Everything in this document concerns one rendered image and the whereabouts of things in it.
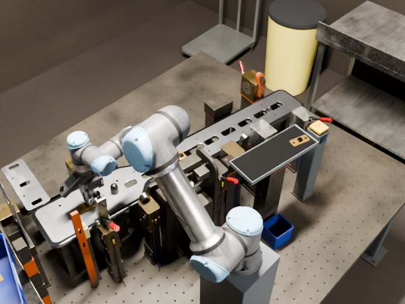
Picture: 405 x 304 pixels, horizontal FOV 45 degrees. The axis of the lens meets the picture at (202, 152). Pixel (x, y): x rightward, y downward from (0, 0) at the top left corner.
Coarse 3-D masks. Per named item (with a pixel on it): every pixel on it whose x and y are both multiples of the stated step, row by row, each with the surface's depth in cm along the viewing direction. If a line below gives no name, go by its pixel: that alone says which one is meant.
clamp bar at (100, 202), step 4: (96, 192) 174; (96, 196) 174; (100, 196) 174; (104, 196) 173; (96, 200) 172; (100, 200) 172; (104, 200) 173; (96, 204) 173; (100, 204) 173; (104, 204) 172; (96, 208) 176; (100, 208) 175; (104, 208) 177; (96, 212) 179; (100, 212) 177; (104, 212) 179; (100, 216) 179; (104, 216) 181; (100, 220) 182; (100, 224) 184
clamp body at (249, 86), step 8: (248, 72) 251; (256, 72) 251; (248, 80) 246; (264, 80) 246; (240, 88) 255; (248, 88) 249; (256, 88) 246; (248, 96) 252; (256, 96) 250; (240, 104) 263
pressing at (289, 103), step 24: (288, 96) 247; (240, 120) 234; (192, 144) 222; (216, 144) 222; (120, 168) 211; (72, 192) 202; (120, 192) 202; (48, 216) 193; (96, 216) 193; (48, 240) 186; (72, 240) 186
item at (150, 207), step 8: (152, 200) 190; (144, 208) 188; (152, 208) 188; (144, 216) 190; (152, 216) 188; (144, 224) 196; (152, 224) 191; (160, 224) 195; (144, 232) 203; (152, 232) 197; (152, 240) 201; (160, 240) 202; (152, 248) 204; (160, 248) 206; (152, 256) 208; (160, 256) 212; (152, 264) 212
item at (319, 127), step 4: (312, 124) 209; (316, 124) 209; (320, 124) 209; (324, 124) 209; (312, 128) 208; (316, 128) 207; (320, 128) 207; (324, 128) 207; (316, 132) 206; (320, 132) 206
